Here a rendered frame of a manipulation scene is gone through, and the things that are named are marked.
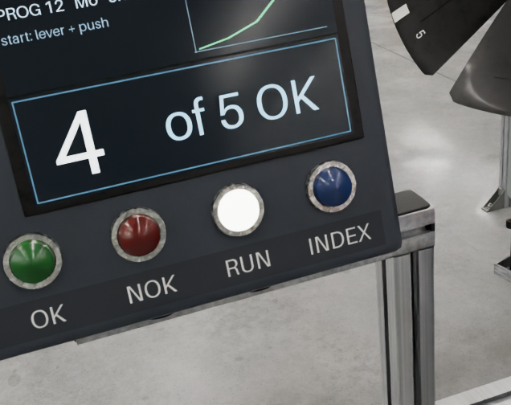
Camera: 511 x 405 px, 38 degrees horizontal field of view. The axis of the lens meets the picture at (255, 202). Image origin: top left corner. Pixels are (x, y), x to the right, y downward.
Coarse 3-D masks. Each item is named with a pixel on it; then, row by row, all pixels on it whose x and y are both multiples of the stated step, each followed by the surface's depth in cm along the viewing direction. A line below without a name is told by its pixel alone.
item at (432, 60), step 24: (408, 0) 117; (432, 0) 114; (456, 0) 112; (480, 0) 110; (504, 0) 108; (408, 24) 118; (432, 24) 115; (456, 24) 113; (480, 24) 111; (408, 48) 119; (432, 48) 116; (456, 48) 114; (432, 72) 116
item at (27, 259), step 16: (16, 240) 34; (32, 240) 34; (48, 240) 35; (16, 256) 34; (32, 256) 34; (48, 256) 34; (16, 272) 34; (32, 272) 34; (48, 272) 35; (32, 288) 35
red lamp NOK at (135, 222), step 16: (144, 208) 36; (112, 224) 36; (128, 224) 35; (144, 224) 35; (160, 224) 36; (112, 240) 36; (128, 240) 35; (144, 240) 35; (160, 240) 36; (128, 256) 36; (144, 256) 36
